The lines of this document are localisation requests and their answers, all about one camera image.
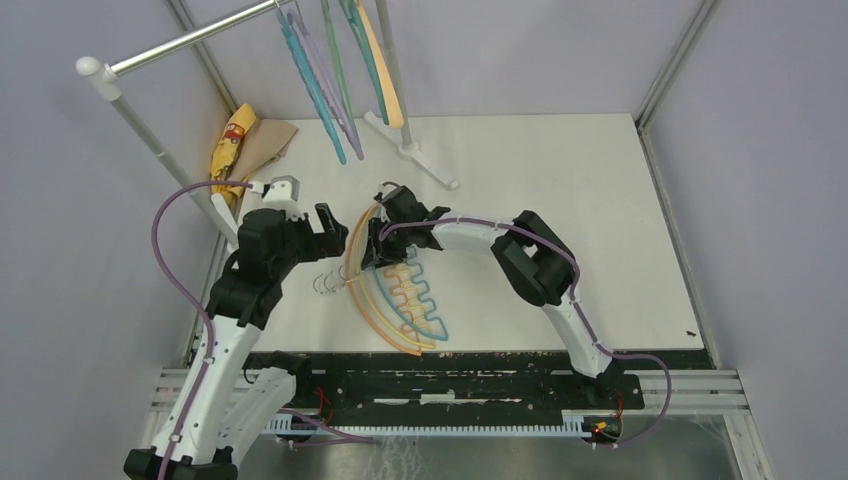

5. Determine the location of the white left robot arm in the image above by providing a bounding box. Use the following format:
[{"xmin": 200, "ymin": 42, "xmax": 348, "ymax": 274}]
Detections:
[{"xmin": 123, "ymin": 203, "xmax": 349, "ymax": 479}]

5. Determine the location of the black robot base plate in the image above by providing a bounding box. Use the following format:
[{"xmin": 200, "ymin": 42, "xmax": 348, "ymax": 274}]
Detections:
[{"xmin": 284, "ymin": 351, "xmax": 645, "ymax": 427}]

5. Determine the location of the beige plastic hanger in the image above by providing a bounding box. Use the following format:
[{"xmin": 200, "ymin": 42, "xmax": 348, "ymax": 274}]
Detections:
[{"xmin": 354, "ymin": 0, "xmax": 405, "ymax": 129}]

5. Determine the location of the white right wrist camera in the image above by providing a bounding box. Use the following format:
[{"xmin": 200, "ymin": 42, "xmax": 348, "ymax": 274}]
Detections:
[{"xmin": 374, "ymin": 181, "xmax": 401, "ymax": 203}]

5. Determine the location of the purple wavy hanger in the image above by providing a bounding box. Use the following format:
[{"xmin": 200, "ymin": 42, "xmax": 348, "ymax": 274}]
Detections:
[{"xmin": 281, "ymin": 1, "xmax": 364, "ymax": 165}]

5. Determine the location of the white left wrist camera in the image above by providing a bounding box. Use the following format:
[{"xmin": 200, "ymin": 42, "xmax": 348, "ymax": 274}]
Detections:
[{"xmin": 249, "ymin": 175, "xmax": 300, "ymax": 209}]

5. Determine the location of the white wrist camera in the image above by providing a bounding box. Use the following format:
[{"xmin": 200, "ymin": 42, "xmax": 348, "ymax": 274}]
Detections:
[
  {"xmin": 374, "ymin": 181, "xmax": 401, "ymax": 203},
  {"xmin": 249, "ymin": 175, "xmax": 300, "ymax": 209}
]

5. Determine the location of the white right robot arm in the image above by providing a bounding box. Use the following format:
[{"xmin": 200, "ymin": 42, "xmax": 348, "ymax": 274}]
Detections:
[{"xmin": 361, "ymin": 186, "xmax": 623, "ymax": 386}]

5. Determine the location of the beige cloth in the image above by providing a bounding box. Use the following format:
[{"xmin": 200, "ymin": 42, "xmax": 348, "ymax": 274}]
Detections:
[{"xmin": 226, "ymin": 119, "xmax": 299, "ymax": 181}]

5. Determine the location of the green wavy hanger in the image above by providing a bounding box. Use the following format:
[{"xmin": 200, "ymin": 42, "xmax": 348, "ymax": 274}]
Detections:
[{"xmin": 320, "ymin": 0, "xmax": 354, "ymax": 124}]

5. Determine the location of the teal plastic hanger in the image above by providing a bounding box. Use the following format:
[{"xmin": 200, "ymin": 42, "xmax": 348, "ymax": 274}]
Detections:
[{"xmin": 338, "ymin": 0, "xmax": 389, "ymax": 126}]

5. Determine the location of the yellow patterned cloth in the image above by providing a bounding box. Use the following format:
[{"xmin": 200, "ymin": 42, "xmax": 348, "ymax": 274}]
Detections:
[{"xmin": 209, "ymin": 103, "xmax": 258, "ymax": 183}]

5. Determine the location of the white clothes rack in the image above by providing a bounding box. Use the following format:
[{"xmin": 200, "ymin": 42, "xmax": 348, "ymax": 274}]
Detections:
[{"xmin": 74, "ymin": 0, "xmax": 461, "ymax": 253}]

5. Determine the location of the blue wavy hanger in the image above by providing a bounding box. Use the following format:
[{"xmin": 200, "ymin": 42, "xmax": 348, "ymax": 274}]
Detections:
[
  {"xmin": 370, "ymin": 259, "xmax": 450, "ymax": 343},
  {"xmin": 276, "ymin": 7, "xmax": 347, "ymax": 165}
]

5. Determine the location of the white slotted cable duct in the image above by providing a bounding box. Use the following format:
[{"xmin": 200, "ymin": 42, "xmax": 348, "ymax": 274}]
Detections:
[{"xmin": 260, "ymin": 413, "xmax": 592, "ymax": 439}]

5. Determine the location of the orange wavy hanger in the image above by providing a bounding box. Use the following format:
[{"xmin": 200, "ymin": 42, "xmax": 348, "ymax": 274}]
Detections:
[{"xmin": 312, "ymin": 202, "xmax": 424, "ymax": 358}]

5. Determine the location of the yellow wavy hanger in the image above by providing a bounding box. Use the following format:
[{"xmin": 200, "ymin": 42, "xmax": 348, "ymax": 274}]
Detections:
[{"xmin": 329, "ymin": 205, "xmax": 438, "ymax": 352}]

